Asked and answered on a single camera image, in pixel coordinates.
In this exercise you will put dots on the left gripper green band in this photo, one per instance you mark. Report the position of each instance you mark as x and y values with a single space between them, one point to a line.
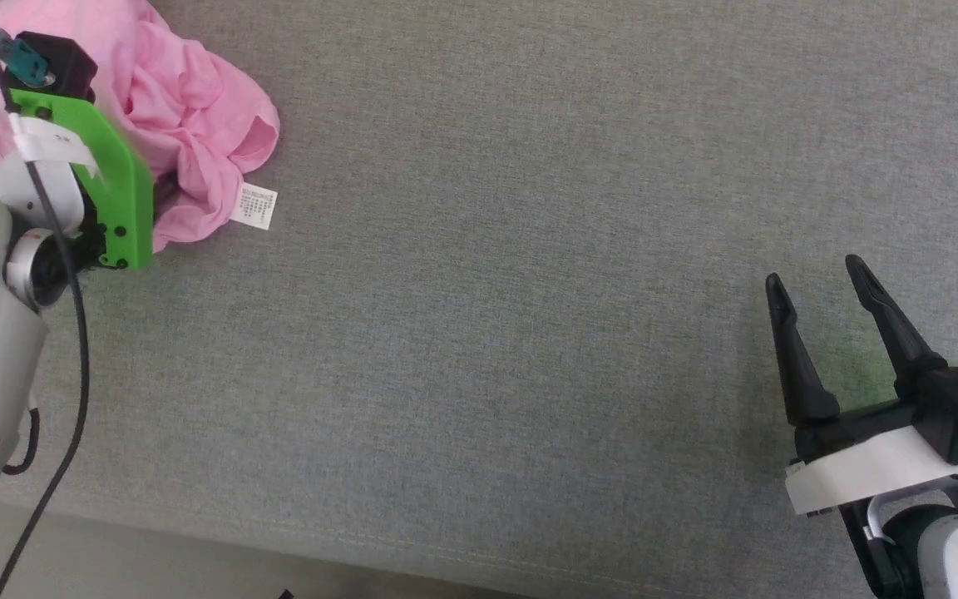
117 200

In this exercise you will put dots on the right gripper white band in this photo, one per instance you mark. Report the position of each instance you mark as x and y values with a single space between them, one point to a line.
870 470

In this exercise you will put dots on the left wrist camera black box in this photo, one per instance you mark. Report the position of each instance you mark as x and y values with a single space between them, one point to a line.
63 62

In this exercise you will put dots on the pink garment with white label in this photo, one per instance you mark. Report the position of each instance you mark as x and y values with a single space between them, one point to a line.
188 100

